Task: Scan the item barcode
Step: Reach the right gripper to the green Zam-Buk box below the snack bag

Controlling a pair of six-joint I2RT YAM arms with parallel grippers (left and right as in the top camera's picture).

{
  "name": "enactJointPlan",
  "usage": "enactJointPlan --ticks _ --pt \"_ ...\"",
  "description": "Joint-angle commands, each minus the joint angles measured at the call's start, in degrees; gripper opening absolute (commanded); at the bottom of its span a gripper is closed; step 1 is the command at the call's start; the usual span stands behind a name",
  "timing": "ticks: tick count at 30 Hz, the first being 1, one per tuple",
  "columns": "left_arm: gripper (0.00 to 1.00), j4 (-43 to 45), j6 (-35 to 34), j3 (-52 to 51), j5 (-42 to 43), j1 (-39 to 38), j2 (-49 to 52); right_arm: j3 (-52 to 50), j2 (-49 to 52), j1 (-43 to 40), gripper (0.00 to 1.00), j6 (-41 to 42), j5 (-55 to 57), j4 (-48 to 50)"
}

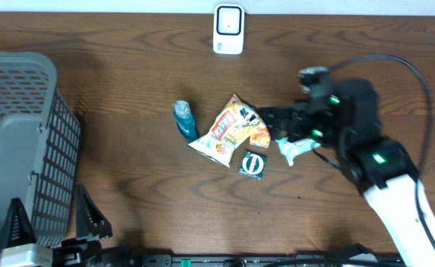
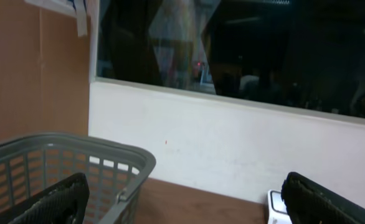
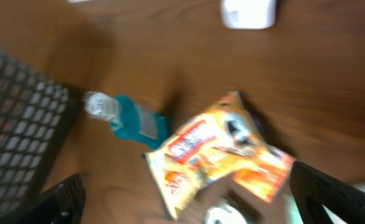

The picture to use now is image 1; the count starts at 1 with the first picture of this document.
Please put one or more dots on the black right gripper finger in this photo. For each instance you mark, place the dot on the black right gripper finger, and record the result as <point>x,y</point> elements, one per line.
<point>283,131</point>
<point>279,115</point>

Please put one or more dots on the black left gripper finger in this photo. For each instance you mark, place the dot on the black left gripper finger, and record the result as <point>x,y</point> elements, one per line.
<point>91,223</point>
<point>17,229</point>

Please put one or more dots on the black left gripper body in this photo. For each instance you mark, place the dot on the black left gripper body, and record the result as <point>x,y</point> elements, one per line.
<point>63,258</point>

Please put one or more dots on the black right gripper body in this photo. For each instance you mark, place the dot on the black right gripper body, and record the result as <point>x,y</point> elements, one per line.
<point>322,125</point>

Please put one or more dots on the white flushable wipes pack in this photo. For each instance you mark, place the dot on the white flushable wipes pack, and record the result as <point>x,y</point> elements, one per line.
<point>290,150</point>

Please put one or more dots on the orange tissue pack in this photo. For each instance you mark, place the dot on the orange tissue pack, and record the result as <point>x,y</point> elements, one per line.
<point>260,137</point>

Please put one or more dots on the orange snack chip bag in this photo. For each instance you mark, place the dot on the orange snack chip bag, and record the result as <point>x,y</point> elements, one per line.
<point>234,124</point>

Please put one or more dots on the green round-logo packet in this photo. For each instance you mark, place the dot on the green round-logo packet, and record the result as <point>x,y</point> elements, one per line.
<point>253,165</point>

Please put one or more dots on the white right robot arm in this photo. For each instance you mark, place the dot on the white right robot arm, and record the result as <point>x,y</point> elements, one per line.
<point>344,116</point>

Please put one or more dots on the white barcode scanner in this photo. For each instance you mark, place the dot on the white barcode scanner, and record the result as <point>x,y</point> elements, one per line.
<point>228,29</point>

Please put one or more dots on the blue water bottle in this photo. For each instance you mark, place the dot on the blue water bottle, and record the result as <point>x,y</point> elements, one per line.
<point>185,120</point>

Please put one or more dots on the grey plastic shopping basket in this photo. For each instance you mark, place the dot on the grey plastic shopping basket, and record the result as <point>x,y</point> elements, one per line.
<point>39,145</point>

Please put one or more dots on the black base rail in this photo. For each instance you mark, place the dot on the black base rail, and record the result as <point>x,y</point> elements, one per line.
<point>166,260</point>

